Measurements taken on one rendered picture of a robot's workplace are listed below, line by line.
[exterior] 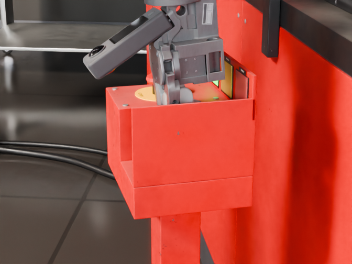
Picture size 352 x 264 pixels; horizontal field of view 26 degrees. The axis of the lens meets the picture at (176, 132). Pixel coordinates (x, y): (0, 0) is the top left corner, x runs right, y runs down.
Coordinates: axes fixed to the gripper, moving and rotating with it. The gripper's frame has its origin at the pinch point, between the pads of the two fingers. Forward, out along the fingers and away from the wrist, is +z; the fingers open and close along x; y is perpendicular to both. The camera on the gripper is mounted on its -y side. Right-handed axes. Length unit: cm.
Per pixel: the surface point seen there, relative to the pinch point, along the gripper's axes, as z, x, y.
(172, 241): 15.7, 2.0, -0.5
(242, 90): -6.3, -2.0, 9.9
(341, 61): -8.0, -1.8, 23.8
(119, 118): -3.0, 4.5, -5.5
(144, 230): 76, 119, 15
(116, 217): 75, 131, 8
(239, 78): -7.5, -0.4, 10.0
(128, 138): 0.1, 4.5, -4.6
